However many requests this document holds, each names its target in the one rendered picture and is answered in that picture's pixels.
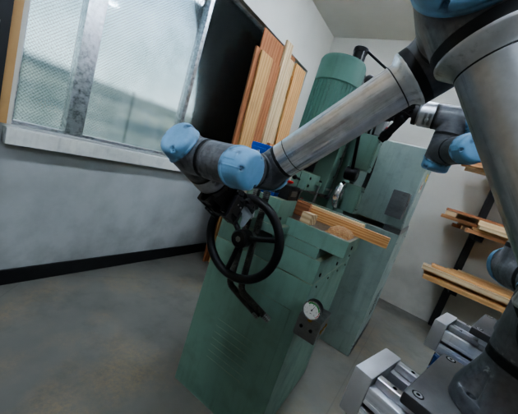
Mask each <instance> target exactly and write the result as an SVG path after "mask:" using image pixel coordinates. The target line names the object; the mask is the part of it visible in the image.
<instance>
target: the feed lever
mask: <svg viewBox="0 0 518 414"><path fill-rule="evenodd" d="M373 77H374V76H373V75H367V76H366V77H365V78H364V83H366V82H367V81H369V80H371V79H372V78H373ZM359 141H360V136H358V137H357V138H356V142H355V147H354V155H353V160H352V164H351V166H347V167H346V169H345V172H344V176H343V178H344V179H345V180H349V183H351V184H353V183H354V182H356V180H357V179H358V175H359V172H360V169H359V168H355V167H354V166H355V162H356V158H357V153H358V145H359Z"/></svg>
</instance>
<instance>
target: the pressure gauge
mask: <svg viewBox="0 0 518 414"><path fill-rule="evenodd" d="M314 307H315V308H314ZM313 308H314V309H313ZM312 309H313V310H312ZM311 310H312V311H311ZM303 313H304V315H305V316H306V317H307V318H308V322H312V321H313V320H318V319H319V318H320V316H321V315H322V313H323V305H322V304H321V302H320V301H318V300H317V299H314V298H312V299H309V300H308V301H306V302H305V303H304V304H303Z"/></svg>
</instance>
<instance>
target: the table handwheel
mask: <svg viewBox="0 0 518 414"><path fill-rule="evenodd" d="M246 194H247V195H248V197H249V198H250V199H251V201H252V202H253V203H254V204H255V205H258V207H259V208H260V209H262V210H263V211H264V213H265V214H266V215H267V217H268V218H269V220H270V221H271V225H272V227H273V230H274V234H275V237H272V234H270V233H268V232H265V231H263V230H260V233H259V236H257V235H256V233H254V232H251V231H250V230H249V229H246V228H244V229H241V228H240V226H239V224H238V222H237V223H236V225H235V226H234V228H235V231H234V232H233V234H232V236H231V241H232V243H233V245H234V246H235V247H234V251H233V253H232V255H231V256H230V258H229V261H228V263H227V265H225V264H224V263H223V261H222V260H221V258H220V257H219V255H218V252H217V250H216V247H215V225H216V223H217V220H218V218H219V216H218V215H216V217H215V218H214V217H213V216H212V215H211V216H210V219H209V222H208V224H207V229H206V244H207V249H208V251H209V254H210V257H211V260H212V262H213V263H214V265H215V267H216V268H217V269H218V270H219V271H220V272H221V273H222V274H223V275H224V276H225V277H226V278H228V279H230V280H232V281H234V282H236V283H241V284H253V283H258V282H260V281H262V280H264V279H265V278H267V277H269V276H270V275H271V274H272V273H273V272H274V270H275V269H276V267H277V266H278V264H279V262H280V259H281V257H282V254H283V250H284V231H283V228H282V224H281V221H280V219H279V217H278V215H277V213H276V212H275V211H274V209H273V208H272V207H271V206H270V205H269V204H268V203H267V202H266V201H265V200H263V199H262V198H261V197H259V196H257V195H253V194H248V193H246ZM253 242H267V243H275V247H274V251H273V254H272V257H271V259H270V261H269V263H268V264H267V265H266V267H265V268H264V269H262V270H261V271H259V272H258V273H256V274H251V275H242V274H237V273H235V272H234V271H232V270H231V269H230V267H231V265H232V263H233V262H234V259H235V257H236V255H237V254H238V252H239V250H240V248H244V247H248V246H250V245H251V244H252V243H253Z"/></svg>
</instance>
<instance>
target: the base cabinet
mask: <svg viewBox="0 0 518 414"><path fill-rule="evenodd" d="M215 247H216V250H217V252H218V255H219V257H220V258H221V260H222V261H223V263H224V264H225V265H227V263H228V261H229V258H230V256H231V255H232V253H233V251H234V248H235V246H234V245H233V243H232V242H230V241H227V240H226V239H224V238H222V237H220V236H217V238H216V241H215ZM348 261H349V260H346V261H345V262H344V263H343V264H341V265H339V266H338V267H337V268H335V269H334V270H332V271H331V272H330V273H329V274H327V275H326V276H324V277H323V278H321V279H320V280H318V281H317V282H316V283H314V284H313V285H311V284H310V283H307V282H305V281H303V280H302V279H300V278H297V277H296V276H294V275H292V274H290V273H288V272H286V271H284V270H282V269H281V268H279V267H276V269H275V270H274V272H273V273H272V274H271V275H270V276H269V277H267V278H265V279H264V280H262V281H260V282H258V283H253V284H245V290H246V291H247V293H248V294H249V295H250V297H252V299H254V301H256V303H258V305H259V306H260V307H261V308H262V309H263V310H264V311H265V312H266V313H267V314H268V315H269V316H270V317H271V320H270V321H269V322H268V323H266V322H265V321H264V320H263V319H262V318H261V317H260V316H259V317H258V318H257V319H255V318H254V317H253V315H252V314H251V312H249V311H248V310H247V308H246V306H244V305H243V304H242V302H241V301H240V300H239V299H238V298H237V297H236V295H234V293H233V292H232V291H231V289H229V285H227V284H228V283H227V278H226V277H225V276H224V275H223V274H222V273H221V272H220V271H219V270H218V269H217V268H216V267H215V265H214V263H213V262H212V260H211V258H210V262H209V264H208V268H207V271H206V276H205V278H204V281H203V284H202V287H201V292H200V295H199V297H198V301H197V305H196V309H195V311H194V314H193V317H192V322H191V325H190V328H189V330H188V334H187V338H186V342H185V344H184V347H183V352H182V355H181V358H180V361H179V363H178V368H177V371H176V375H175V378H176V379H177V380H178V381H179V382H180V383H181V384H183V385H184V386H185V387H186V388H187V389H188V390H189V391H190V392H191V393H192V394H193V395H194V396H196V397H197V398H198V399H199V400H200V401H201V402H202V403H203V404H204V405H205V406H206V407H207V408H209V409H210V410H211V411H212V412H213V413H214V414H276V412H277V411H278V409H279V408H280V406H281V405H282V403H283V402H284V401H285V399H286V398H287V397H288V395H289V394H290V392H291V391H292V389H293V388H294V386H295V385H296V383H298V381H299V379H300V378H301V377H302V375H303V373H304V371H305V370H306V367H307V365H308V362H309V359H310V357H311V355H312V351H313V348H314V347H315V344H314V345H312V344H311V343H309V342H307V341H305V340H304V339H302V338H300V337H299V336H298V335H296V334H295V333H293V330H294V326H295V324H296V322H297V319H298V316H299V313H300V312H301V311H302V310H303V304H304V303H305V302H306V301H308V300H309V299H312V298H314V299H317V300H318V301H320V302H321V304H322V305H323V309H325V310H327V311H329V309H330V307H331V303H332V301H333V298H334V296H335V293H336V290H337V288H338V286H339V284H340V280H341V278H342V276H343V273H344V271H345V267H346V265H347V263H348ZM268 263H269V262H268V261H266V260H263V259H262V258H260V257H258V256H256V255H254V256H253V257H252V263H251V266H250V269H249V272H248V275H251V274H256V273H258V272H259V271H261V270H262V269H264V268H265V267H266V265H267V264H268Z"/></svg>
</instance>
